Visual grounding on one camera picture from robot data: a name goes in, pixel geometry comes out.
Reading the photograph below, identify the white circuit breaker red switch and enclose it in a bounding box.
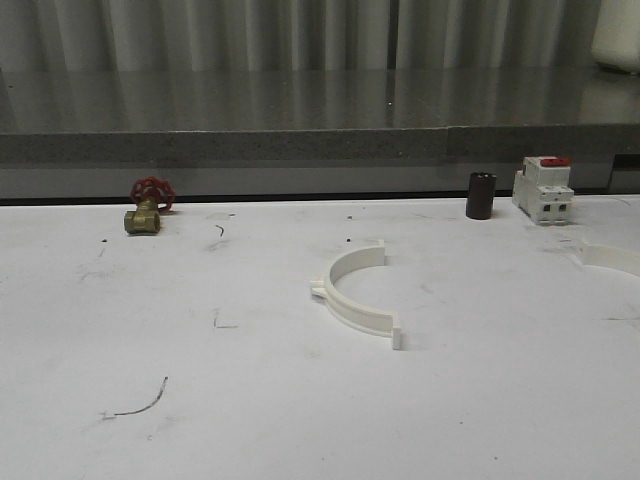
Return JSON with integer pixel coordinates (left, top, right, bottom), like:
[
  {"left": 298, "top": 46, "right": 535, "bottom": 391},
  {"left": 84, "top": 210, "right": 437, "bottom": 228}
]
[{"left": 512, "top": 156, "right": 574, "bottom": 226}]

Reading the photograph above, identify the white container background right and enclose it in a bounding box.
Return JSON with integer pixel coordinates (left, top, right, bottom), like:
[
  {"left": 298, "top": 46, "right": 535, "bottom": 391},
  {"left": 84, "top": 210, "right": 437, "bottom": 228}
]
[{"left": 591, "top": 0, "right": 640, "bottom": 74}]

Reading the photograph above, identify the brass valve red handwheel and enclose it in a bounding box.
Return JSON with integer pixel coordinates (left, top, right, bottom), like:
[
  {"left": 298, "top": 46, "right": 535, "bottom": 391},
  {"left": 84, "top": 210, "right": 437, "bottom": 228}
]
[{"left": 124, "top": 176, "right": 176, "bottom": 235}]

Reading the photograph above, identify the white half pipe clamp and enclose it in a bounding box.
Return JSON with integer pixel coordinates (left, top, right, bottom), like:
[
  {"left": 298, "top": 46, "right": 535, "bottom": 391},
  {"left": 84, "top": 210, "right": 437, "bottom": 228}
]
[
  {"left": 577, "top": 240, "right": 640, "bottom": 276},
  {"left": 309, "top": 240, "right": 402, "bottom": 350}
]

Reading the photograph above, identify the grey stone counter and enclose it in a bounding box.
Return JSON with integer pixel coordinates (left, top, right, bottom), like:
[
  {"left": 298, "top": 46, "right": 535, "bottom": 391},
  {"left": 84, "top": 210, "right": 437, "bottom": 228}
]
[{"left": 1, "top": 67, "right": 639, "bottom": 204}]

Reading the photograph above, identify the dark brown cylindrical coupling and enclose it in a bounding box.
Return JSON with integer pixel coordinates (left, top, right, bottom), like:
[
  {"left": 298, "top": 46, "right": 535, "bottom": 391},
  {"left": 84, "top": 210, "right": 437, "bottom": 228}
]
[{"left": 465, "top": 172, "right": 496, "bottom": 220}]

